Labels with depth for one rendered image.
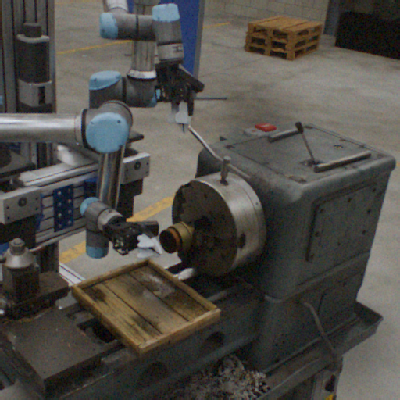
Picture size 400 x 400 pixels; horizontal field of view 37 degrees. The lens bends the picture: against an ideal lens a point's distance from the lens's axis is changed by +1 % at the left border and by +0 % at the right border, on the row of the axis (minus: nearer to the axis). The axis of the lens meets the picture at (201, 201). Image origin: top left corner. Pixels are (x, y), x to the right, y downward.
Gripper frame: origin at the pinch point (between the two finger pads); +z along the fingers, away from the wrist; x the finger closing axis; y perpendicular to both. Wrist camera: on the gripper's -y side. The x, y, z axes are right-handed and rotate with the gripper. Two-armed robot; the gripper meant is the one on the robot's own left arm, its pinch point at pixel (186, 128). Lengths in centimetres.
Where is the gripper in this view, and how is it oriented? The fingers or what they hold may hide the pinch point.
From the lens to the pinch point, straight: 179.8
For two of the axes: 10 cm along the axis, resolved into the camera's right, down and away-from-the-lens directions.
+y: -7.4, 2.3, -6.3
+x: 6.6, 0.8, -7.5
